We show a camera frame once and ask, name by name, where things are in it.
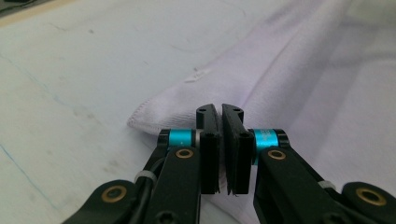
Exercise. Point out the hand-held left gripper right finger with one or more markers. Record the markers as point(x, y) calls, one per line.
point(238, 161)

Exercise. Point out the white foam mat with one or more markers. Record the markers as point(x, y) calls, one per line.
point(77, 77)

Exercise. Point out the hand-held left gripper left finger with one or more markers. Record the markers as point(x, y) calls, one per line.
point(209, 155)

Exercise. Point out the lilac butterfly print towel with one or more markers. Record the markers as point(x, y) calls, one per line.
point(295, 77)

